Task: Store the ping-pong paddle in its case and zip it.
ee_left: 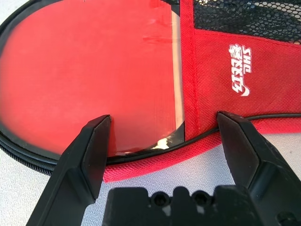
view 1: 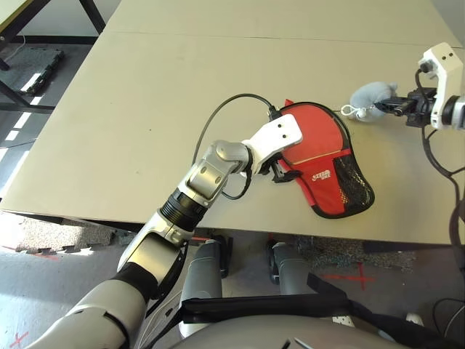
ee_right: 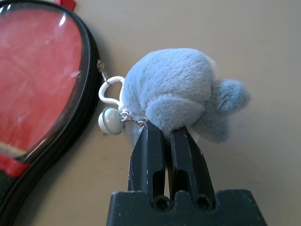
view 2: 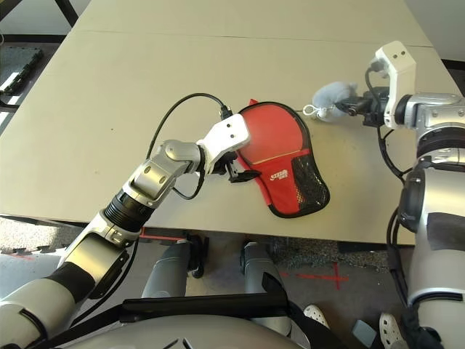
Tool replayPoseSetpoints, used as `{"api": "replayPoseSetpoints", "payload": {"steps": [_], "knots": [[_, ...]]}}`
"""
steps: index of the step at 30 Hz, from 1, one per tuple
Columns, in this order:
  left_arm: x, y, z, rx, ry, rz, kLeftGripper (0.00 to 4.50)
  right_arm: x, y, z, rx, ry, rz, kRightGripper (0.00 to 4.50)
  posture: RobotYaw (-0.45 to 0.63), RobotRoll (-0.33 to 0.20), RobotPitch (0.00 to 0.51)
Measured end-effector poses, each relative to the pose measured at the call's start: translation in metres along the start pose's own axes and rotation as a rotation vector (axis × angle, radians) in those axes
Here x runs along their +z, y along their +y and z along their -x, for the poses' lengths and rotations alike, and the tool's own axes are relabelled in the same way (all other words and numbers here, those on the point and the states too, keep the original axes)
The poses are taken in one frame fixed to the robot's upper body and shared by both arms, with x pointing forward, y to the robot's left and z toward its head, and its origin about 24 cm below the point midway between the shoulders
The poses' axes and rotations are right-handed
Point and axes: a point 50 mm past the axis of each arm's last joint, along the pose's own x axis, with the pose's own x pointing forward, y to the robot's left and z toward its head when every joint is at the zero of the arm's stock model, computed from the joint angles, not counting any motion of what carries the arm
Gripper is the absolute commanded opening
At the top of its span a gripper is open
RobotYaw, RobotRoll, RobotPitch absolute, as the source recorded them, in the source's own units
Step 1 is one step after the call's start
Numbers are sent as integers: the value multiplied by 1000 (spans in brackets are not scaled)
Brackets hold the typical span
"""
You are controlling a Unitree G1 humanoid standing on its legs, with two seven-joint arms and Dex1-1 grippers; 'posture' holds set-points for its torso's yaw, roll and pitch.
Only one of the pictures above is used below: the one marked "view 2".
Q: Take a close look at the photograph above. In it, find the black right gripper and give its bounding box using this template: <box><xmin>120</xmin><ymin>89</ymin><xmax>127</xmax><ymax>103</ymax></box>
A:
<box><xmin>334</xmin><ymin>87</ymin><xmax>392</xmax><ymax>127</ymax></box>

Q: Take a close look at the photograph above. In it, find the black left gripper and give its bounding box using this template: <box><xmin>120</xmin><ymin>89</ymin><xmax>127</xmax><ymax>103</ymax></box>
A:
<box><xmin>211</xmin><ymin>151</ymin><xmax>261</xmax><ymax>184</ymax></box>

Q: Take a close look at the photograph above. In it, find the grey plush zipper charm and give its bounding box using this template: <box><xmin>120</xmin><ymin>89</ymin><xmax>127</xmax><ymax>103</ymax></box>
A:
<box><xmin>303</xmin><ymin>81</ymin><xmax>361</xmax><ymax>124</ymax></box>

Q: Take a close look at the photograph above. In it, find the red black paddle case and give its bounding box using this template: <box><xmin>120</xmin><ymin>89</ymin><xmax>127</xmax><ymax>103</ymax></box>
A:
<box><xmin>235</xmin><ymin>97</ymin><xmax>331</xmax><ymax>220</ymax></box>

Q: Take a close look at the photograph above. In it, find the grey robot right leg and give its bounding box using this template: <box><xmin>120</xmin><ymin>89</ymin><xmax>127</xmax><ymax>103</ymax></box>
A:
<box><xmin>240</xmin><ymin>241</ymin><xmax>291</xmax><ymax>328</ymax></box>

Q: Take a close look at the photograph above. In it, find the grey robot leg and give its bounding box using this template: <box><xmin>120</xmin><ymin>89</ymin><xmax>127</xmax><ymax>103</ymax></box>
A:
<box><xmin>240</xmin><ymin>241</ymin><xmax>291</xmax><ymax>328</ymax></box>
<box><xmin>140</xmin><ymin>239</ymin><xmax>211</xmax><ymax>300</ymax></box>

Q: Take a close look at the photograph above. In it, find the dark grey shaggy mat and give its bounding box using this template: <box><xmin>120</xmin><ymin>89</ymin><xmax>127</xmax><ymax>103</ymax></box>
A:
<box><xmin>270</xmin><ymin>238</ymin><xmax>392</xmax><ymax>272</ymax></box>

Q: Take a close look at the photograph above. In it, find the grey robot left leg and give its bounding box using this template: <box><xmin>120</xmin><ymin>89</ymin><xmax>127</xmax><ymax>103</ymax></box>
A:
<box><xmin>140</xmin><ymin>239</ymin><xmax>211</xmax><ymax>300</ymax></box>

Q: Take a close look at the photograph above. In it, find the black waist support bar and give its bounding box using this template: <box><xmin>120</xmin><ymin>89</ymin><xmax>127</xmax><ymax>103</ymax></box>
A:
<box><xmin>121</xmin><ymin>292</ymin><xmax>291</xmax><ymax>324</ymax></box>

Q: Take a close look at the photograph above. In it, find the white perforated shoe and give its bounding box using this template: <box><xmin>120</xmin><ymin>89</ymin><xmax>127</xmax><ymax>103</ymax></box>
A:
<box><xmin>379</xmin><ymin>311</ymin><xmax>407</xmax><ymax>348</ymax></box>
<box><xmin>302</xmin><ymin>304</ymin><xmax>332</xmax><ymax>331</ymax></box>

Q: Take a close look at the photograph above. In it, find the silver robot torso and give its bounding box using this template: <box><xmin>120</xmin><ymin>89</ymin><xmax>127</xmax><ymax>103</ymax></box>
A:
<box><xmin>21</xmin><ymin>315</ymin><xmax>313</xmax><ymax>349</ymax></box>

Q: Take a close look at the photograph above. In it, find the grey foot pedal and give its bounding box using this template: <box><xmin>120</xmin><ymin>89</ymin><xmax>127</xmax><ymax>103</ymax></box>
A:
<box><xmin>350</xmin><ymin>318</ymin><xmax>378</xmax><ymax>345</ymax></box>

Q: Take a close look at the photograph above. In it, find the white speckled foam mat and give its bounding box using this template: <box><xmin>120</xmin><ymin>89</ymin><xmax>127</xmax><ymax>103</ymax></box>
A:
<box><xmin>0</xmin><ymin>217</ymin><xmax>79</xmax><ymax>256</ymax></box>

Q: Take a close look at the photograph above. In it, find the black foam floor tile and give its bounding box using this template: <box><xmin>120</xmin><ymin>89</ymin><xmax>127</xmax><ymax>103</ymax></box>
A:
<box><xmin>0</xmin><ymin>46</ymin><xmax>45</xmax><ymax>96</ymax></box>

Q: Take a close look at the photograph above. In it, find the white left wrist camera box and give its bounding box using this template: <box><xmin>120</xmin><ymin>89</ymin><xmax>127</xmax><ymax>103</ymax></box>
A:
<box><xmin>197</xmin><ymin>113</ymin><xmax>252</xmax><ymax>176</ymax></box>

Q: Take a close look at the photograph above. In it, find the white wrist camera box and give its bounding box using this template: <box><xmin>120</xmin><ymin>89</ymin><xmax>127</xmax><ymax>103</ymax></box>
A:
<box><xmin>197</xmin><ymin>113</ymin><xmax>252</xmax><ymax>176</ymax></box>
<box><xmin>368</xmin><ymin>40</ymin><xmax>418</xmax><ymax>131</ymax></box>

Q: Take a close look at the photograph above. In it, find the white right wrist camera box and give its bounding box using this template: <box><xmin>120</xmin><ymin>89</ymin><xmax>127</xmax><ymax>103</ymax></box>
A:
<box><xmin>368</xmin><ymin>40</ymin><xmax>418</xmax><ymax>131</ymax></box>

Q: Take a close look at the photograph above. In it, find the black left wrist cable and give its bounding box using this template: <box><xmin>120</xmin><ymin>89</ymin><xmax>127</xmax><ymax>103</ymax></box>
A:
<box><xmin>146</xmin><ymin>93</ymin><xmax>234</xmax><ymax>201</ymax></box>

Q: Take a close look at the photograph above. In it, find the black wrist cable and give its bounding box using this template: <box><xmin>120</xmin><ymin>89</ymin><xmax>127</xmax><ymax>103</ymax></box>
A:
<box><xmin>146</xmin><ymin>93</ymin><xmax>234</xmax><ymax>201</ymax></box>
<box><xmin>364</xmin><ymin>67</ymin><xmax>413</xmax><ymax>310</ymax></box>

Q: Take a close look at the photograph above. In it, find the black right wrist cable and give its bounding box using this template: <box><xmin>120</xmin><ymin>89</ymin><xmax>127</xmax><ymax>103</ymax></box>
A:
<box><xmin>364</xmin><ymin>67</ymin><xmax>413</xmax><ymax>310</ymax></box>

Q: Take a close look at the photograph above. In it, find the black metal table frame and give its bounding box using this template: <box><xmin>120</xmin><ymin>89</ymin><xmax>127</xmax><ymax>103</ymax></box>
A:
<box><xmin>53</xmin><ymin>0</ymin><xmax>80</xmax><ymax>29</ymax></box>

